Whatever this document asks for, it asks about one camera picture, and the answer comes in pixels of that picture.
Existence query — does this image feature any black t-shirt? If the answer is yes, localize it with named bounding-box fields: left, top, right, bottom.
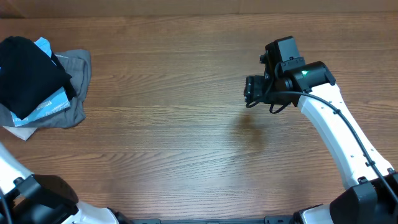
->
left=1, top=36, right=69, bottom=119

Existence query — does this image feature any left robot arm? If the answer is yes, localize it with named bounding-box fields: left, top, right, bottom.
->
left=7, top=85, right=277, bottom=223

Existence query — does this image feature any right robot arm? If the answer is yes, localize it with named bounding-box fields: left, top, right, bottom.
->
left=277, top=62, right=397, bottom=223

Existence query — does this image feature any grey folded t-shirt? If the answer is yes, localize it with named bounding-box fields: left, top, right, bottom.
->
left=0, top=49, right=92, bottom=129

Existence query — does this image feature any black folded garment in stack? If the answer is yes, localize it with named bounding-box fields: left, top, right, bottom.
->
left=50, top=52, right=76, bottom=100

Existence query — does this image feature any light blue folded t-shirt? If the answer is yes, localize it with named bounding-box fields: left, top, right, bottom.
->
left=11, top=37, right=70, bottom=127

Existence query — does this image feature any white folded garment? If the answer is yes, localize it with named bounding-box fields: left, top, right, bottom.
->
left=3, top=126, right=37, bottom=141

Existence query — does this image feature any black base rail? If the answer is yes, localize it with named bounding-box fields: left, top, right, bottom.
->
left=131, top=215, right=303, bottom=224

